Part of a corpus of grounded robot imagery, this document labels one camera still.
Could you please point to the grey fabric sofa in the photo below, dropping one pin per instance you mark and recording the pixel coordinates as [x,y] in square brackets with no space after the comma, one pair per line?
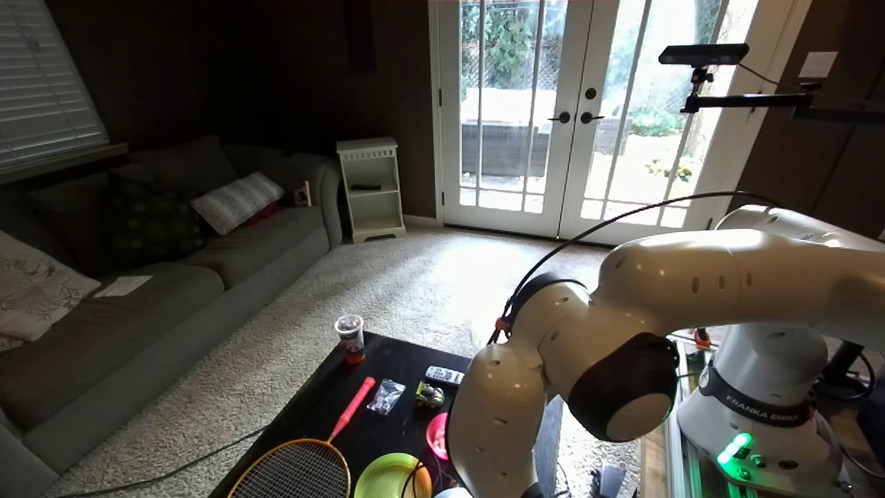
[140,341]

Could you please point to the black camera on boom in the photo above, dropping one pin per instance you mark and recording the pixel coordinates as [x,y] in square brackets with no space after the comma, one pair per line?
[707,57]

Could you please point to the white small shelf cabinet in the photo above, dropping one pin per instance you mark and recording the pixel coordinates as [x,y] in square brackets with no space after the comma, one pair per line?
[372,189]

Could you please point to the white wall switch plate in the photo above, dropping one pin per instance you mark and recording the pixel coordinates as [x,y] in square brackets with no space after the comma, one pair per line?
[817,64]

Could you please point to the orange rim badminton racket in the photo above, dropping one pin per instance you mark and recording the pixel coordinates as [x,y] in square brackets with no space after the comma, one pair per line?
[354,410]

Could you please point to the white french doors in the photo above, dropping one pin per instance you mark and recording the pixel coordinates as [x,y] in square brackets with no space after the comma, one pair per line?
[555,112]

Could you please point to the small white blue device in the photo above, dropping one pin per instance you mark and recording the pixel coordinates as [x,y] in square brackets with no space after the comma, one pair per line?
[444,374]

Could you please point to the dark patterned cushion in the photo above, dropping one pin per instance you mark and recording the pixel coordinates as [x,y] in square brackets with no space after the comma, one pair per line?
[152,223]

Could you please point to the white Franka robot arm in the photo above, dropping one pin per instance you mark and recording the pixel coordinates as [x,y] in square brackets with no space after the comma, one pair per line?
[737,278]

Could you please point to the black coffee table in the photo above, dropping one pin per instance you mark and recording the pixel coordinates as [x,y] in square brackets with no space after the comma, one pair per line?
[304,415]

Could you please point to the beige square pillow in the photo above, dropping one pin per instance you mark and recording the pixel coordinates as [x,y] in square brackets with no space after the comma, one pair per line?
[36,285]

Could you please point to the white striped pillow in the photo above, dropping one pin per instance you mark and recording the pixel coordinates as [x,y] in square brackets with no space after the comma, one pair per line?
[238,201]

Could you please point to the white paper sheet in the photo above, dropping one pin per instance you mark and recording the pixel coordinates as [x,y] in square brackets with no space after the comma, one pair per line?
[122,285]

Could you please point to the white crumpled sheet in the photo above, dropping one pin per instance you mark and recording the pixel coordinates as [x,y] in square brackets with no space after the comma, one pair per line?
[452,493]

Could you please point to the clear plastic bag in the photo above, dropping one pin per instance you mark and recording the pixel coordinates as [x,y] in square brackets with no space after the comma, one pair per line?
[385,393]

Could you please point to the white window blinds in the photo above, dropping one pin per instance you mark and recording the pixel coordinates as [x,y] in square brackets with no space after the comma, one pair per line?
[44,83]

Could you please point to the small green black object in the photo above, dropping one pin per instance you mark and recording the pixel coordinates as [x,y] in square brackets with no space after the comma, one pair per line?
[426,393]

